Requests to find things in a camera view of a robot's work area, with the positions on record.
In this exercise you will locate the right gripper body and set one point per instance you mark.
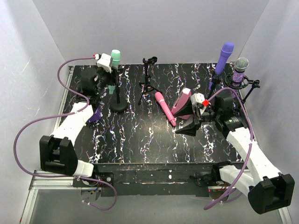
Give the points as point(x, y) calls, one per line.
point(196, 114)

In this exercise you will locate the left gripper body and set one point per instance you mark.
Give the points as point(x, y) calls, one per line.
point(111, 77)

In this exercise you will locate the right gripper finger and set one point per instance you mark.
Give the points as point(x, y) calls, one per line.
point(185, 110)
point(190, 129)

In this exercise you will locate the teal green microphone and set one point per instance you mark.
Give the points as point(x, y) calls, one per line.
point(116, 56)

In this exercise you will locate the pink microphone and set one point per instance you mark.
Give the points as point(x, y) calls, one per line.
point(160, 99)

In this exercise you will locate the round base stand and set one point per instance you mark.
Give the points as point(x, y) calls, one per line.
point(213, 83)
point(118, 105)

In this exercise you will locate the round base stand front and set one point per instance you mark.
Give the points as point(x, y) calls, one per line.
point(213, 83)

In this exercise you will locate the black tripod mic stand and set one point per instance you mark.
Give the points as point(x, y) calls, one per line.
point(147, 87)

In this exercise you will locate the glitter purple microphone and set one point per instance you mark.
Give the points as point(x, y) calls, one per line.
point(236, 80)

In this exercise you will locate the purple plastic microphone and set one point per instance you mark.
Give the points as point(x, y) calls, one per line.
point(226, 51)

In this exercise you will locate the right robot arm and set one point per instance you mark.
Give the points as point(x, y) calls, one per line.
point(266, 188)

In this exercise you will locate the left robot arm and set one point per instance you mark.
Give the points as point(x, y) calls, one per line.
point(57, 153)

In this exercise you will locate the pink metronome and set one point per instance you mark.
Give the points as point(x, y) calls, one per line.
point(184, 95)

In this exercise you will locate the purple metronome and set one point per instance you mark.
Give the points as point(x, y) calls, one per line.
point(96, 116)

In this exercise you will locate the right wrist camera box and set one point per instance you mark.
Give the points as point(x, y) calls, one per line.
point(197, 100)

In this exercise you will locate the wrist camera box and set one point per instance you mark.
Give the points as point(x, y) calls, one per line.
point(197, 100)
point(104, 61)

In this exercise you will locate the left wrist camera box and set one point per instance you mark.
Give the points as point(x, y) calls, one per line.
point(104, 61)

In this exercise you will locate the shock mount tripod stand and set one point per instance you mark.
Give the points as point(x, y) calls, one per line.
point(254, 84)

